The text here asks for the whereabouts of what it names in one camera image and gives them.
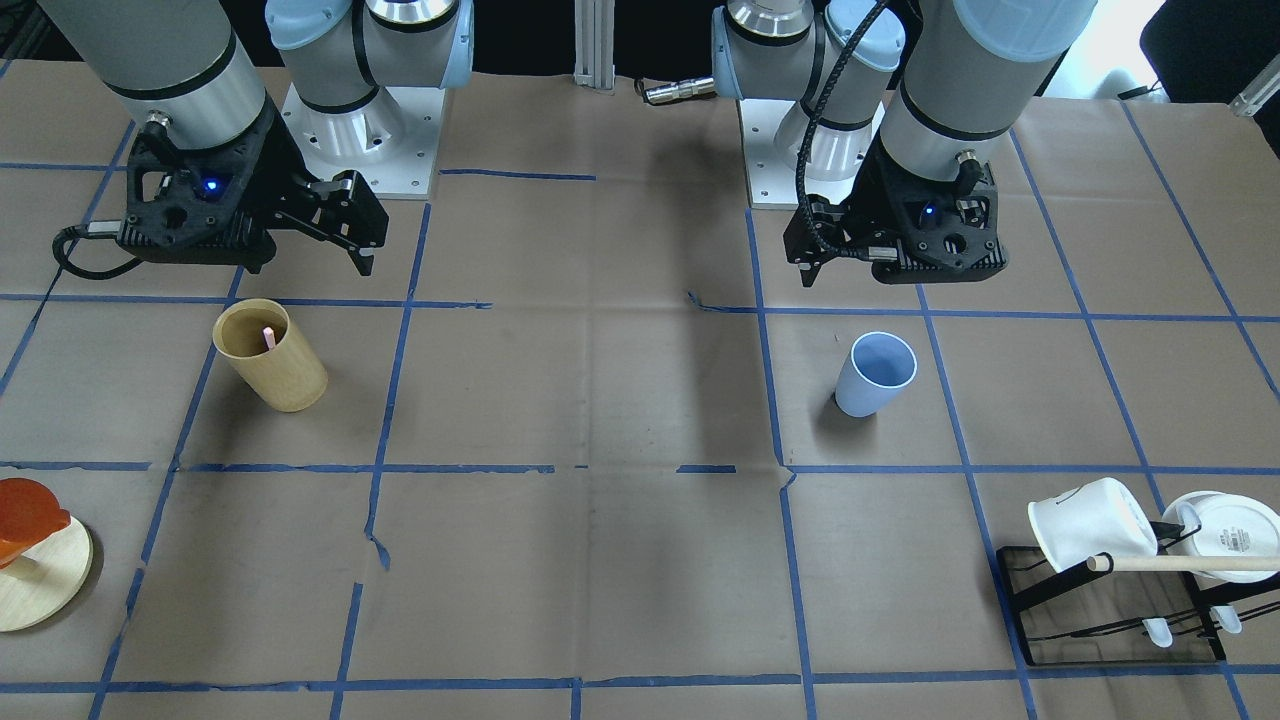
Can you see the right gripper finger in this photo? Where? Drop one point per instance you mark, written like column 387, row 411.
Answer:
column 364, row 259

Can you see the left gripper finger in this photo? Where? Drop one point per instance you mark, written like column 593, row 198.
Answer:
column 809, row 273

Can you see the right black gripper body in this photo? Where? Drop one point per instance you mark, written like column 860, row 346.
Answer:
column 283, row 165

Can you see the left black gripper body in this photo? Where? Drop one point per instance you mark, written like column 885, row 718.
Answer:
column 868, row 192

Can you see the light blue plastic cup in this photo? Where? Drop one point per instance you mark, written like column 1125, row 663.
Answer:
column 876, row 369

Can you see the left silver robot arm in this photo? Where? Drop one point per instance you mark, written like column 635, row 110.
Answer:
column 957, row 87

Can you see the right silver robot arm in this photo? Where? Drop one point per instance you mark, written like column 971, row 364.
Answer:
column 184, row 63

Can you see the bamboo chopstick holder cup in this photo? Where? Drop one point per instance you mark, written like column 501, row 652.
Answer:
column 288, row 378

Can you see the wooden cup tree stand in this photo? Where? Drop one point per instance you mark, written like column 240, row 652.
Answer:
column 45, row 578

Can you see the white mug near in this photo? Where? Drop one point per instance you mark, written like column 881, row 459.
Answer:
column 1098, row 517

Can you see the white mug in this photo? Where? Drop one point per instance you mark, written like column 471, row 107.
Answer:
column 1218, row 524
column 1098, row 517

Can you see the white mug far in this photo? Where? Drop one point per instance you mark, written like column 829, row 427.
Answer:
column 1218, row 524

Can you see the silver cable connector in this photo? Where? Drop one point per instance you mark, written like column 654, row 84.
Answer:
column 680, row 91

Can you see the aluminium frame post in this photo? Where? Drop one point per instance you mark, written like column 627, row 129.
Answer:
column 593, row 66

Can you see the black wire cup rack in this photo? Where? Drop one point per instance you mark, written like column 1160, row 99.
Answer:
column 1086, row 617

